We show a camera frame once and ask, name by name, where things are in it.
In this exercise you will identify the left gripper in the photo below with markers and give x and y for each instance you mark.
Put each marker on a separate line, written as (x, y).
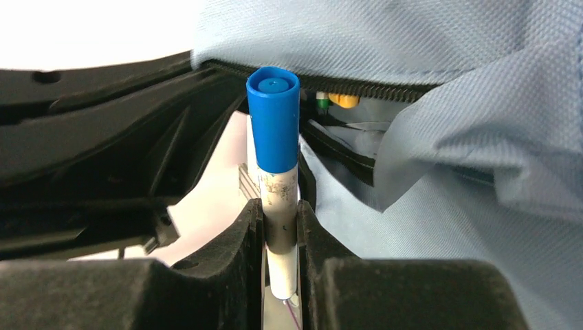
(137, 129)

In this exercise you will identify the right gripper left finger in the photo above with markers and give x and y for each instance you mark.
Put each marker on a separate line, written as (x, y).
(220, 286)

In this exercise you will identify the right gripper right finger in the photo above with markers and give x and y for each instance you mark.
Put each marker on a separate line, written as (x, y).
(339, 290)

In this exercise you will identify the blue capped pen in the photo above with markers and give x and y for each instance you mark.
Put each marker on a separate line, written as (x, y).
(273, 96)

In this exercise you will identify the blue student backpack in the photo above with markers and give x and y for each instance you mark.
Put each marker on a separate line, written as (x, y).
(486, 165)

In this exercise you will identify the green capped pen in pocket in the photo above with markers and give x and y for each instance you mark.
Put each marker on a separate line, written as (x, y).
(322, 100)

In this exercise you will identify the yellow pen in pocket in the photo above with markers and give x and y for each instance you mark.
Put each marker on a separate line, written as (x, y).
(344, 101)

